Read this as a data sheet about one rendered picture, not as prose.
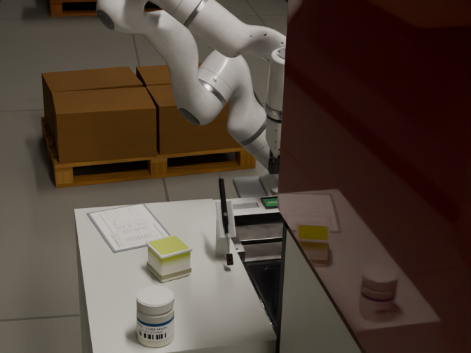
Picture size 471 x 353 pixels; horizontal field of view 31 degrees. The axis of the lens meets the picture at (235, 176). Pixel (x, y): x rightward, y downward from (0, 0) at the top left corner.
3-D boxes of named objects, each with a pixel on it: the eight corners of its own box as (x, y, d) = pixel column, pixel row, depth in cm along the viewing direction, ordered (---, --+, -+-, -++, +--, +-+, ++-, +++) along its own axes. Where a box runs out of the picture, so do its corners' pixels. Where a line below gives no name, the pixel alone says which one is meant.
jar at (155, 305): (176, 346, 159) (176, 303, 155) (139, 350, 158) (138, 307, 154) (171, 325, 166) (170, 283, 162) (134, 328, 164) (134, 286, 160)
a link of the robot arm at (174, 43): (246, 91, 235) (212, 136, 231) (217, 83, 243) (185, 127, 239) (146, -39, 201) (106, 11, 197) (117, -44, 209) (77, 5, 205)
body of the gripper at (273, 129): (303, 120, 200) (298, 159, 206) (291, 98, 208) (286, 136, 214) (272, 122, 198) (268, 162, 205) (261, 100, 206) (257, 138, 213)
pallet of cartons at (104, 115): (230, 122, 538) (232, 60, 521) (259, 176, 463) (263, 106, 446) (42, 130, 516) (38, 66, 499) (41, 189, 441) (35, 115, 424)
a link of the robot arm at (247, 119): (232, 144, 245) (174, 90, 235) (267, 95, 250) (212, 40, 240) (252, 146, 235) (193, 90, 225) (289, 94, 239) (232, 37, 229)
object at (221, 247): (235, 262, 188) (237, 209, 182) (218, 265, 187) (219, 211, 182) (229, 249, 193) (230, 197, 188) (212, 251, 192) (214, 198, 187)
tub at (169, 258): (192, 275, 183) (193, 248, 180) (161, 284, 179) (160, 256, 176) (176, 260, 188) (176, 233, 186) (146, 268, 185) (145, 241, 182)
